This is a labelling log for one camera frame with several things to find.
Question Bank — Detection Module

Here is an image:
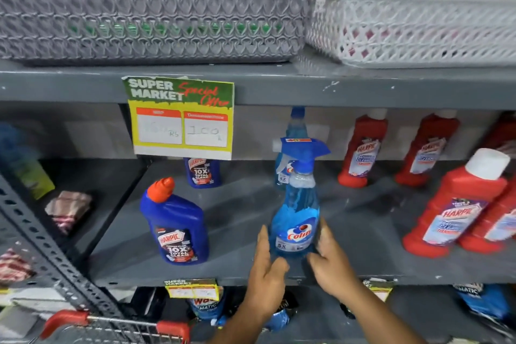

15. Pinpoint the large green yellow price sign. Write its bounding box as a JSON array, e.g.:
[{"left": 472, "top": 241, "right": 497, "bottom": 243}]
[{"left": 122, "top": 76, "right": 235, "bottom": 161}]

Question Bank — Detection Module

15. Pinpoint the small green yellow price tag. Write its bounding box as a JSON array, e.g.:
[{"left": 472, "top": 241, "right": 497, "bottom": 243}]
[
  {"left": 363, "top": 278, "right": 394, "bottom": 302},
  {"left": 164, "top": 279, "right": 220, "bottom": 302}
]

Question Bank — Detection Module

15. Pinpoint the red striped cloth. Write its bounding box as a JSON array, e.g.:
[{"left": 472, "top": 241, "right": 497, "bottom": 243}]
[{"left": 0, "top": 249, "right": 34, "bottom": 285}]

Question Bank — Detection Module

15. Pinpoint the grey metal shelf rack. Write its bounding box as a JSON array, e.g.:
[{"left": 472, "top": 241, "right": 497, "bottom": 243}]
[{"left": 0, "top": 0, "right": 516, "bottom": 344}]

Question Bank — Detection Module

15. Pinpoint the person's right forearm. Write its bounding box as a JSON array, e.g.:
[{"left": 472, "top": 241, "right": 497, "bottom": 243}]
[{"left": 343, "top": 285, "right": 428, "bottom": 344}]

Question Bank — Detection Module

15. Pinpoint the person's right hand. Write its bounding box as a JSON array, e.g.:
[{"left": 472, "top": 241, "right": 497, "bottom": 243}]
[{"left": 307, "top": 217, "right": 363, "bottom": 301}]

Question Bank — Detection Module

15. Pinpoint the person's left forearm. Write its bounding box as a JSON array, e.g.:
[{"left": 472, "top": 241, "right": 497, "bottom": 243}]
[{"left": 210, "top": 307, "right": 271, "bottom": 344}]

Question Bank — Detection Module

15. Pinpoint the blue detergent pouch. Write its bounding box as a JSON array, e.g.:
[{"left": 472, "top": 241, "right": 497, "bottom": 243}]
[
  {"left": 453, "top": 283, "right": 516, "bottom": 330},
  {"left": 187, "top": 287, "right": 227, "bottom": 322},
  {"left": 264, "top": 309, "right": 292, "bottom": 332}
]

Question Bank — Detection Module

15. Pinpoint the blue and green cleaning packet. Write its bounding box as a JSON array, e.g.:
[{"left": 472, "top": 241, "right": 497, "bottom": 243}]
[{"left": 0, "top": 122, "right": 55, "bottom": 200}]

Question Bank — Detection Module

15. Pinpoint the red toilet cleaner bottle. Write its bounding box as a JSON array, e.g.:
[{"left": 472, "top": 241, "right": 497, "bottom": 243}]
[
  {"left": 394, "top": 110, "right": 460, "bottom": 187},
  {"left": 338, "top": 109, "right": 388, "bottom": 188},
  {"left": 402, "top": 148, "right": 510, "bottom": 258},
  {"left": 480, "top": 112, "right": 516, "bottom": 160},
  {"left": 457, "top": 178, "right": 516, "bottom": 254}
]

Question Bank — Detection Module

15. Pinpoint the brown checked cloth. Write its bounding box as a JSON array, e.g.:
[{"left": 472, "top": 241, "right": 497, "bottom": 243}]
[{"left": 44, "top": 191, "right": 93, "bottom": 235}]

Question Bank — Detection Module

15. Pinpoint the grey plastic lattice basket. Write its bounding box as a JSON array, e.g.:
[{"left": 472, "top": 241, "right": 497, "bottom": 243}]
[{"left": 0, "top": 0, "right": 324, "bottom": 66}]

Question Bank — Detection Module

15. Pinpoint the white plastic lattice basket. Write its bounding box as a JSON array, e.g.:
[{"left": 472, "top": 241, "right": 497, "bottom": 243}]
[{"left": 306, "top": 0, "right": 516, "bottom": 69}]

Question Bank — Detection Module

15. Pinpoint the shopping cart with red handle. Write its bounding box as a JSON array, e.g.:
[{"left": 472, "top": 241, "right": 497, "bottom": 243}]
[{"left": 28, "top": 309, "right": 192, "bottom": 344}]

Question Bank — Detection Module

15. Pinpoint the blue toilet cleaner bottle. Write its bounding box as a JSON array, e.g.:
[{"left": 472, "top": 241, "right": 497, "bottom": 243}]
[
  {"left": 140, "top": 177, "right": 209, "bottom": 266},
  {"left": 184, "top": 157, "right": 221, "bottom": 189}
]

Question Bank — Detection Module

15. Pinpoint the person's left hand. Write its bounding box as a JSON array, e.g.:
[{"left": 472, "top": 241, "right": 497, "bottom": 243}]
[{"left": 242, "top": 225, "right": 290, "bottom": 318}]

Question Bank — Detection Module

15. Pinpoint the blue glass cleaner spray bottle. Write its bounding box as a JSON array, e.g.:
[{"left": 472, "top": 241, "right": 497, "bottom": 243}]
[
  {"left": 269, "top": 137, "right": 331, "bottom": 258},
  {"left": 274, "top": 107, "right": 309, "bottom": 187}
]

